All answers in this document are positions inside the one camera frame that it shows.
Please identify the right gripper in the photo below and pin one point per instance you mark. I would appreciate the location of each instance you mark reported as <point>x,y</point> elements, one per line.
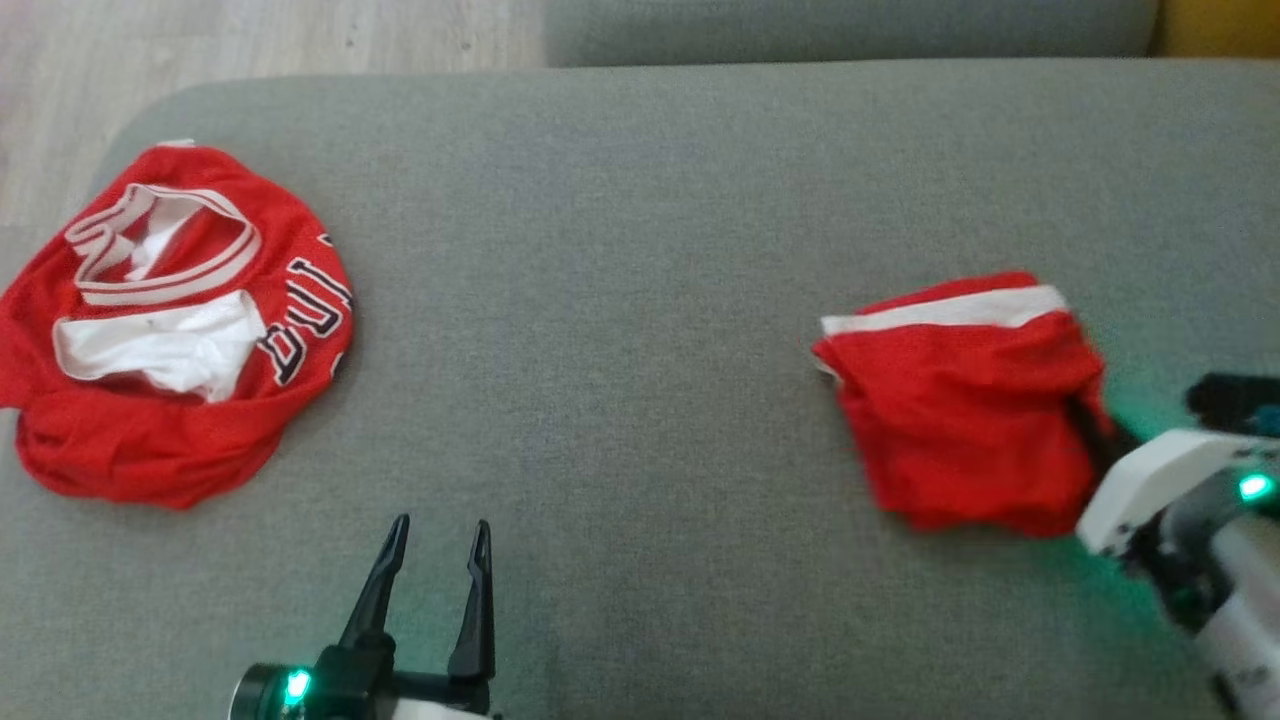
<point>1160,480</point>

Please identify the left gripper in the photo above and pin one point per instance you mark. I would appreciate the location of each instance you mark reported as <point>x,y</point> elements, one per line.
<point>345,685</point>

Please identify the red white striped shorts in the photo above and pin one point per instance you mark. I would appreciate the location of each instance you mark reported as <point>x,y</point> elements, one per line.
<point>960,420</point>

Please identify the red basketball jersey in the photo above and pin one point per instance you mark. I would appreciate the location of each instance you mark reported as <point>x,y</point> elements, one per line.
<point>150,450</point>

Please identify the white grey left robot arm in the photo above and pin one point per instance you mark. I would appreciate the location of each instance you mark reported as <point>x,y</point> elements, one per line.
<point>445,713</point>

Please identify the grey fabric sofa seat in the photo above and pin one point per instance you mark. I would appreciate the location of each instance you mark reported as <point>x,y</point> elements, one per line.
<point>620,300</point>

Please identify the light grey sofa backrest cushion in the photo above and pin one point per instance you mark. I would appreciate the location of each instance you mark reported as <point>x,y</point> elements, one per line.
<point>850,30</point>

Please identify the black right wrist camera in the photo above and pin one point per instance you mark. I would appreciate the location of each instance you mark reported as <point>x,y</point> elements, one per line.
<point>1230,402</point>

